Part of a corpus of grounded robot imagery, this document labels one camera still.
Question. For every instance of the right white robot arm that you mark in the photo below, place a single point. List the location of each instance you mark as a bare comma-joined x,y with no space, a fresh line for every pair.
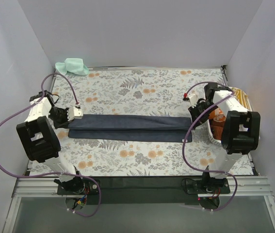
240,133

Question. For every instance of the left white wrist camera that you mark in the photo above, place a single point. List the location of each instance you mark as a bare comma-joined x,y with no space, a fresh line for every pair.
75,112

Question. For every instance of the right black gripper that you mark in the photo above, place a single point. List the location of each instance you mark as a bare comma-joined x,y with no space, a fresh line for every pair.
196,114

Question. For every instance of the orange peach printed towel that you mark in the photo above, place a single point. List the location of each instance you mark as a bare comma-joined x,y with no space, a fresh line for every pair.
217,115

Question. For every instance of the mint green towel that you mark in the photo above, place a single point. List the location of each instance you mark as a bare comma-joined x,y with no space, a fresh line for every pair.
72,65

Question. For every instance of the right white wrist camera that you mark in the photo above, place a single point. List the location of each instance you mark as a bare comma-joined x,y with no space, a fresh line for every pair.
191,99

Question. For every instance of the floral table mat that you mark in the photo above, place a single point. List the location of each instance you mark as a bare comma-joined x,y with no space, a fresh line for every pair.
148,92

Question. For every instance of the white plastic basket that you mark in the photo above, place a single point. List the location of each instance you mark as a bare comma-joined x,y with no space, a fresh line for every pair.
214,141

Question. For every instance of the yellow patterned rolled towel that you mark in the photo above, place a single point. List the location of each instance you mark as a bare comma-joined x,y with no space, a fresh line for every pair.
242,98

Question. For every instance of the aluminium frame rail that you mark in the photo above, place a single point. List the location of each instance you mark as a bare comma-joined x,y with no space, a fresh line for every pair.
45,187

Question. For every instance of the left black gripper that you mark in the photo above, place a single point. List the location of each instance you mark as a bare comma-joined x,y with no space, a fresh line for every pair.
64,120

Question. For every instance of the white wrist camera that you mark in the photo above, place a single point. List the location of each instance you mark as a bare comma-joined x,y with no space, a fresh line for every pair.
75,112
191,99

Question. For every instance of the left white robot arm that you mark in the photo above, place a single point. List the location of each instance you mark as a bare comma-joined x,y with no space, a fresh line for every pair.
41,143

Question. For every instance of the brown rolled towel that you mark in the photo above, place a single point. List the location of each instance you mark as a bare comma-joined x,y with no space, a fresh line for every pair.
217,129

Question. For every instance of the dark grey towel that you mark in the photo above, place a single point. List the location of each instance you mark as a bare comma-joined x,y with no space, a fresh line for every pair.
130,128

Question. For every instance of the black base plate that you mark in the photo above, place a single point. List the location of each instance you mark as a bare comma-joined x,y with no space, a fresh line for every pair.
146,189

